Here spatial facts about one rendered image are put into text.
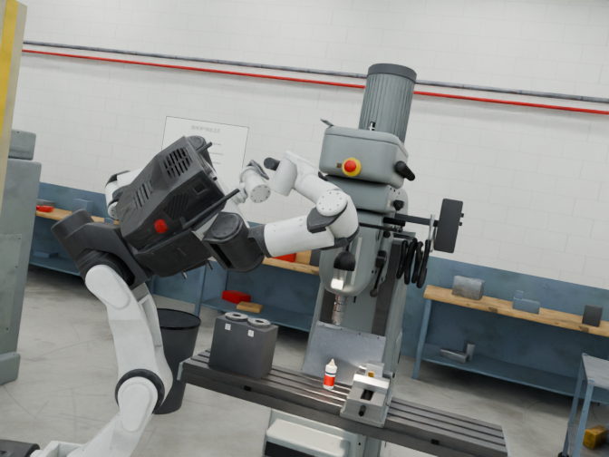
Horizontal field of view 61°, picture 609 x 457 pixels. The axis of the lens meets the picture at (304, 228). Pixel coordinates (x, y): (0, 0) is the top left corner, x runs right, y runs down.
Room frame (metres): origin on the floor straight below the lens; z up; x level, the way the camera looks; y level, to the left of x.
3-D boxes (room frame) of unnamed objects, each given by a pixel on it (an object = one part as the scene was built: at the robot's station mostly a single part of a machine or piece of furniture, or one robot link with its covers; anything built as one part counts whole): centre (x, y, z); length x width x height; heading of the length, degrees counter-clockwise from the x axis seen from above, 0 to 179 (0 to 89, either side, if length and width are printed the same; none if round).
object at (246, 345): (1.99, 0.16, 1.03); 0.22 x 0.12 x 0.20; 70
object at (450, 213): (2.12, -0.58, 1.62); 0.20 x 0.09 x 0.21; 164
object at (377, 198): (1.96, -0.19, 1.68); 0.34 x 0.24 x 0.10; 164
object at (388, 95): (2.16, -0.25, 2.05); 0.20 x 0.20 x 0.32
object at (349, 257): (1.71, -0.15, 1.46); 0.07 x 0.07 x 0.06
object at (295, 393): (1.91, -0.23, 0.89); 1.24 x 0.23 x 0.08; 74
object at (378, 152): (1.93, -0.18, 1.81); 0.47 x 0.26 x 0.16; 164
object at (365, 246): (1.92, -0.18, 1.47); 0.21 x 0.19 x 0.32; 74
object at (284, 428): (1.92, -0.18, 0.79); 0.50 x 0.35 x 0.12; 164
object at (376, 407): (1.85, -0.34, 0.99); 0.35 x 0.15 x 0.11; 165
